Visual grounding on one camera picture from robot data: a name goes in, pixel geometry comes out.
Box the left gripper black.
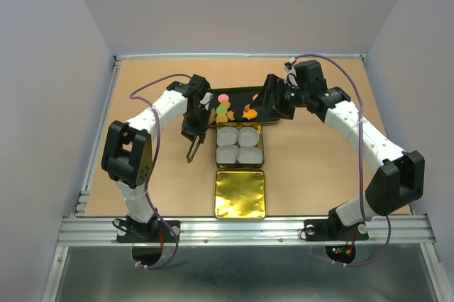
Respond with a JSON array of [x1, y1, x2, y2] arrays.
[[181, 106, 212, 142]]

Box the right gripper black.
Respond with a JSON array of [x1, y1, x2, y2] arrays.
[[248, 73, 309, 119]]

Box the orange fish cookie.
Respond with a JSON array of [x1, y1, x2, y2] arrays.
[[242, 109, 258, 121], [210, 108, 216, 123]]

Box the metal tongs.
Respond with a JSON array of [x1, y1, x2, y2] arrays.
[[186, 136, 201, 163]]

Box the orange flower cookie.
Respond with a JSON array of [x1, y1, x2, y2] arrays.
[[220, 100, 231, 108]]

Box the pink sandwich cookie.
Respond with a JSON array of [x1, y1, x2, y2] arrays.
[[218, 94, 229, 102]]

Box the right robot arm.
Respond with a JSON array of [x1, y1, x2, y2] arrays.
[[250, 58, 425, 238]]

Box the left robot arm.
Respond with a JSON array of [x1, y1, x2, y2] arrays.
[[101, 75, 213, 241]]

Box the round dotted tan biscuit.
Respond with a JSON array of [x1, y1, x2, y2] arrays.
[[216, 114, 228, 123]]

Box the green sandwich cookie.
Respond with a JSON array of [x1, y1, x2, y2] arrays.
[[216, 106, 228, 115]]

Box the white paper cup back left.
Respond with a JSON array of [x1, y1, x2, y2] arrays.
[[216, 126, 238, 147]]

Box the gold cookie tin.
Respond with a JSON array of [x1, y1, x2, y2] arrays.
[[215, 123, 265, 169]]

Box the black serving tray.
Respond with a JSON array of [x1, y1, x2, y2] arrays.
[[209, 86, 279, 128]]

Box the white paper cup back right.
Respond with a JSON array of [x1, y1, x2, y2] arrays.
[[238, 126, 260, 147]]

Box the white paper cup front right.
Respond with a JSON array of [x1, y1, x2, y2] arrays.
[[237, 147, 263, 164]]

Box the gold tin lid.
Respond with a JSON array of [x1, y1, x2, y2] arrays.
[[214, 169, 266, 219]]

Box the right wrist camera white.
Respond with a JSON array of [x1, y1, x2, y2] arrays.
[[284, 62, 298, 87]]

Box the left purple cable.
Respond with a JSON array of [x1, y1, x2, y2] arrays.
[[129, 73, 194, 271]]

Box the purple cable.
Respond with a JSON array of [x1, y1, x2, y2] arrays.
[[129, 73, 194, 271], [294, 53, 392, 267]]

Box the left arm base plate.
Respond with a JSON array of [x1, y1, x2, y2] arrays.
[[112, 218, 175, 244]]

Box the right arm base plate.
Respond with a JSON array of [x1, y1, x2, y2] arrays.
[[299, 218, 369, 242]]

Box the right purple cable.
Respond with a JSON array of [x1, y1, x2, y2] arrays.
[[294, 53, 392, 267]]

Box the aluminium rail frame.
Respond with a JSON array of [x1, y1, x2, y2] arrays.
[[41, 54, 448, 302]]

